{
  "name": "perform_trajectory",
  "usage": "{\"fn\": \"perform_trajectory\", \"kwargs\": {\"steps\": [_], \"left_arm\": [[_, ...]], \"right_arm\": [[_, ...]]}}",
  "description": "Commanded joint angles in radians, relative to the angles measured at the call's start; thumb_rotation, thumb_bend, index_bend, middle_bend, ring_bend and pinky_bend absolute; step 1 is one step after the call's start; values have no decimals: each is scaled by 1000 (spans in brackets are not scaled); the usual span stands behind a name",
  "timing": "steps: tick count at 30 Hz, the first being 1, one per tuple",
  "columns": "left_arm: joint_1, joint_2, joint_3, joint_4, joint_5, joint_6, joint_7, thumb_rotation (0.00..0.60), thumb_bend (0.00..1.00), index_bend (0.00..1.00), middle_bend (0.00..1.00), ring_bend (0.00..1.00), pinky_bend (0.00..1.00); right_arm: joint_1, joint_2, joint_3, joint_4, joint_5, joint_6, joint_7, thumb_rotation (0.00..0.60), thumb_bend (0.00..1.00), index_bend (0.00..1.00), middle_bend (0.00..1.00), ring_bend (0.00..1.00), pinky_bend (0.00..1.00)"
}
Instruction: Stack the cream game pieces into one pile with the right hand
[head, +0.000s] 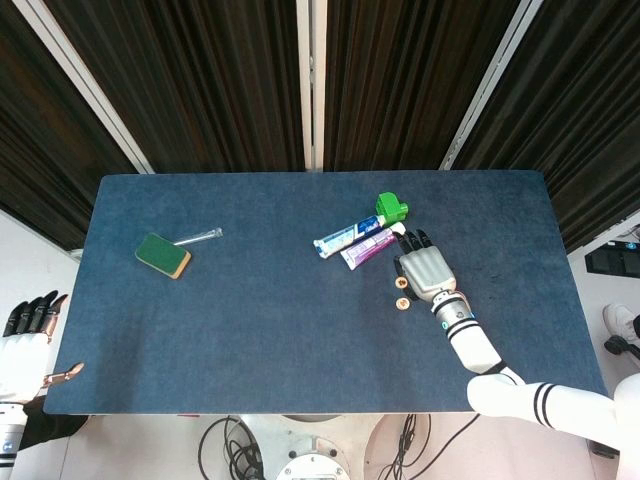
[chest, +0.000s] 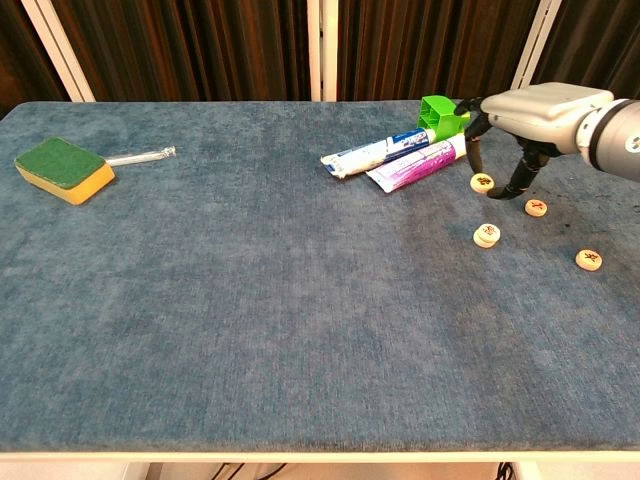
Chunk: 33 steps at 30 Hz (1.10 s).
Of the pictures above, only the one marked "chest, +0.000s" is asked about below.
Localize right black grey robot hand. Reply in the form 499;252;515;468
452;82;615;202

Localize green yellow sponge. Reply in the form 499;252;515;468
13;136;117;206

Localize purple white toothpaste tube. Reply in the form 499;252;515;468
365;135;469;194

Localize black cable bundle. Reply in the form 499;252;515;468
213;462;289;480

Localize dark brown curtain panel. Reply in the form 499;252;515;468
337;0;544;103
52;0;311;103
0;0;69;119
537;0;640;101

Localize clear plastic tube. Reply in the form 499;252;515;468
104;145;177;168

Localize white frame post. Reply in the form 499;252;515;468
306;0;340;103
20;0;96;103
509;0;564;91

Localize green plastic block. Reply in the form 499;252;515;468
416;95;472;142

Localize blue white toothpaste tube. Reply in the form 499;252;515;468
319;127;441;180

